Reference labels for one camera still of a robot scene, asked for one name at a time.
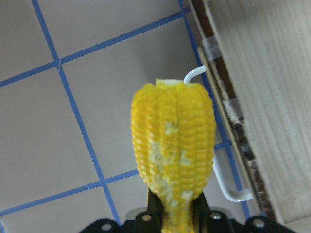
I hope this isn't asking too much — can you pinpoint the yellow corn cob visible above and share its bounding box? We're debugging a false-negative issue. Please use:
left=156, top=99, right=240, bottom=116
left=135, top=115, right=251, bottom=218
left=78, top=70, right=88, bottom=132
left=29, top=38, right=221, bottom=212
left=131, top=79, right=216, bottom=233

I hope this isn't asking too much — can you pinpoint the light wood drawer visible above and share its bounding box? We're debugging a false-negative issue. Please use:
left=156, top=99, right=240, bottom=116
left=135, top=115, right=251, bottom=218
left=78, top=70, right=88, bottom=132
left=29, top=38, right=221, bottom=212
left=191, top=0, right=311, bottom=232

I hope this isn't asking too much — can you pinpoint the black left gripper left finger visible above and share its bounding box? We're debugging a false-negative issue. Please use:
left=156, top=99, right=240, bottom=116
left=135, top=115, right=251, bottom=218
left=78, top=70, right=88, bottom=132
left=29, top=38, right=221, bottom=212
left=135, top=189, right=162, bottom=233

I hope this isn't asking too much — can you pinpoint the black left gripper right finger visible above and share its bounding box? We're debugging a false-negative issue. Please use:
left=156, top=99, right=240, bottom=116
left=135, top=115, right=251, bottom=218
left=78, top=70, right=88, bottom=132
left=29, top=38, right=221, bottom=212
left=192, top=192, right=230, bottom=233

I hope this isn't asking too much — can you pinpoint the white metal drawer handle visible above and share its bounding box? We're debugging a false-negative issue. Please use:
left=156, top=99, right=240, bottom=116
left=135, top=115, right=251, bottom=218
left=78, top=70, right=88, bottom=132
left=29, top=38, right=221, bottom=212
left=183, top=65, right=253, bottom=202

